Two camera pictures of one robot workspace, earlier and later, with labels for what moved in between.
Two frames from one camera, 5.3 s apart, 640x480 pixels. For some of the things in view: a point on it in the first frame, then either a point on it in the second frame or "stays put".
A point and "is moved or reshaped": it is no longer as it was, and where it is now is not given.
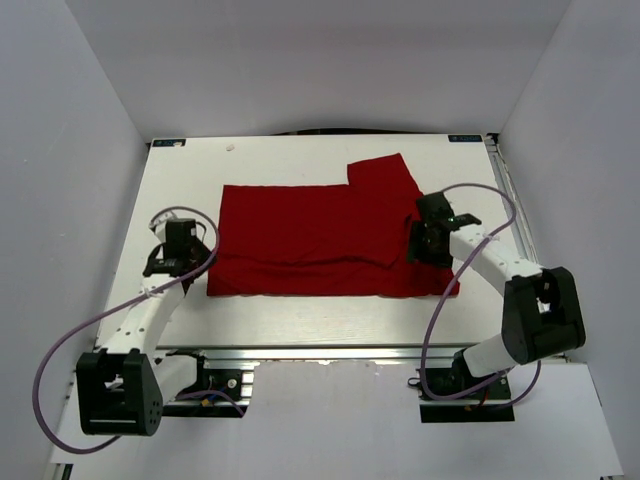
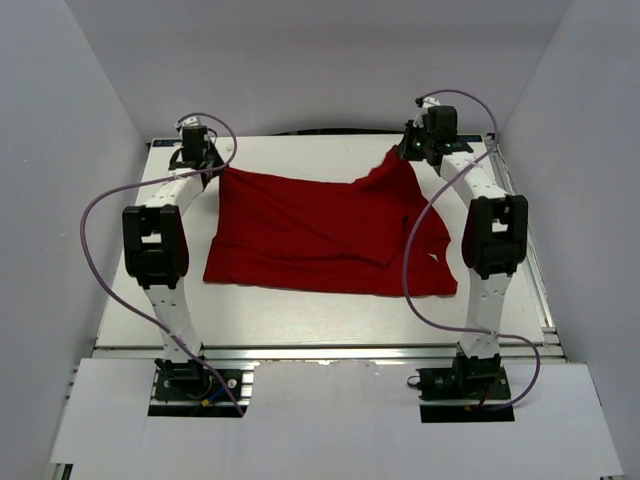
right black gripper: x=415 y=251 → x=405 y=150
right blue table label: x=464 y=138 stays put
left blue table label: x=168 y=142 stays put
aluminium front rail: x=305 y=353 stays put
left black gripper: x=203 y=249 → x=218 y=161
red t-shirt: x=347 y=239 is moved or reshaped
